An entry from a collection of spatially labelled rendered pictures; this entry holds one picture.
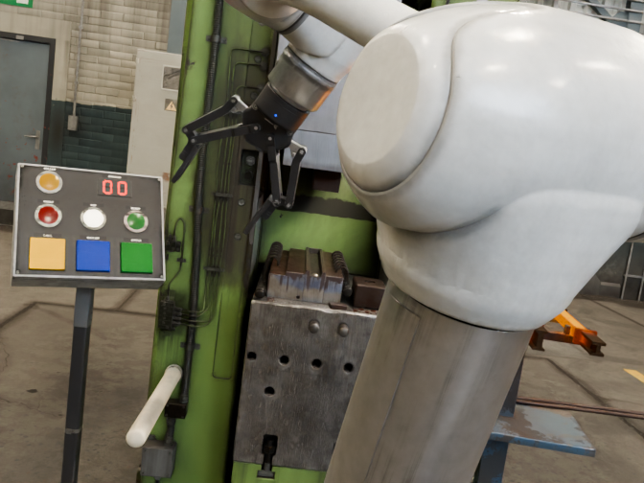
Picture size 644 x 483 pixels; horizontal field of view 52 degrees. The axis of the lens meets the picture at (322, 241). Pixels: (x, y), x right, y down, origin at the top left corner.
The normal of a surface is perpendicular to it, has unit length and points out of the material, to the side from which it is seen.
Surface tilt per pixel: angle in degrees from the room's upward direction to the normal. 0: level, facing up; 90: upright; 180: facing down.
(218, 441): 90
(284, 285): 90
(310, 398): 90
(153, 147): 90
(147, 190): 60
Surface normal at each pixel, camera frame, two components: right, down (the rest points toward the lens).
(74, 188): 0.44, -0.33
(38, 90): 0.07, 0.15
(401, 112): -0.87, -0.18
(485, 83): 0.07, -0.11
